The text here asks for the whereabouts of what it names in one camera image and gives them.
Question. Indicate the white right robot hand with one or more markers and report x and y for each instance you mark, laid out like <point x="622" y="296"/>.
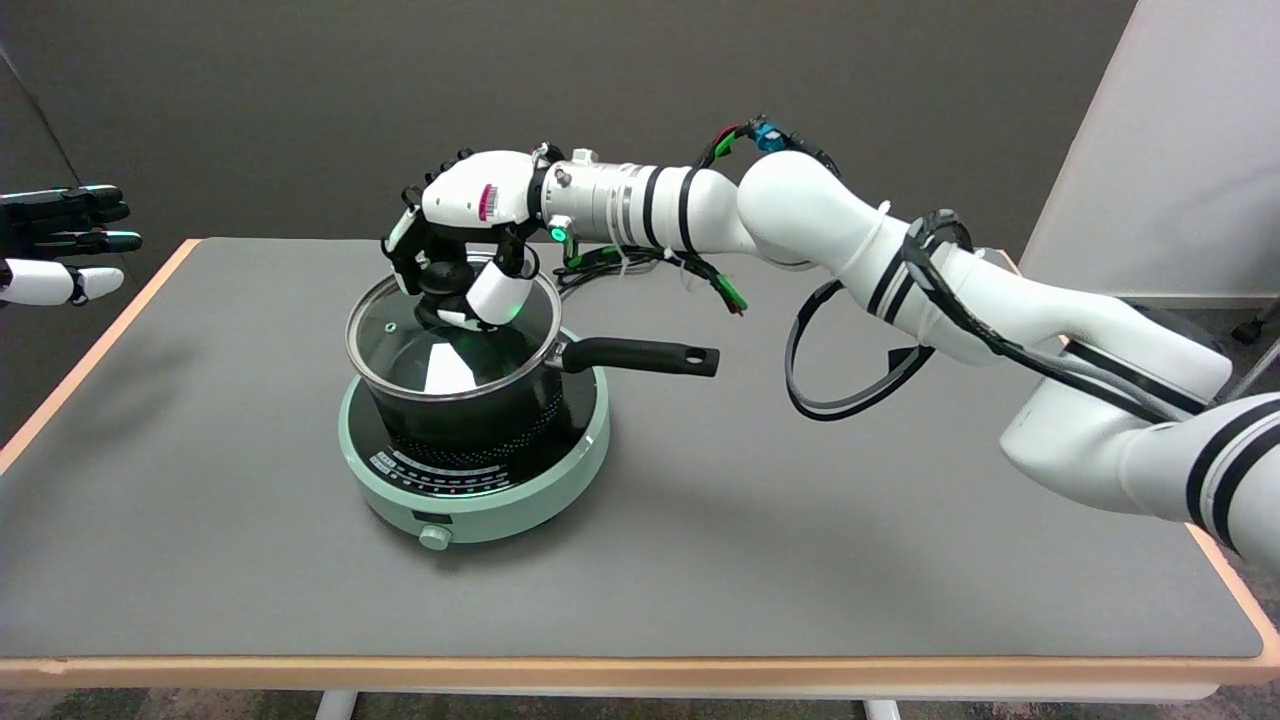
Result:
<point x="470" y="215"/>

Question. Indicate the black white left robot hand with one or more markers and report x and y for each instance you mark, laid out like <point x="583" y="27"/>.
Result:
<point x="60" y="245"/>

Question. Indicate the glass pot lid black knob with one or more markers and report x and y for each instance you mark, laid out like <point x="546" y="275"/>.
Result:
<point x="440" y="350"/>

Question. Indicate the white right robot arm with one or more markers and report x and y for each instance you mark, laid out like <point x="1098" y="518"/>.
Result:
<point x="900" y="270"/>

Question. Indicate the green round induction cooker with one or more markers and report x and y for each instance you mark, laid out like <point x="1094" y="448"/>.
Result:
<point x="480" y="485"/>

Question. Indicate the white table leg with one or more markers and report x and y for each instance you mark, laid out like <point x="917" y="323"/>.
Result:
<point x="882" y="709"/>
<point x="336" y="704"/>

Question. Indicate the white partition panel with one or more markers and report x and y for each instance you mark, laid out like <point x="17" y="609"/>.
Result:
<point x="1190" y="140"/>

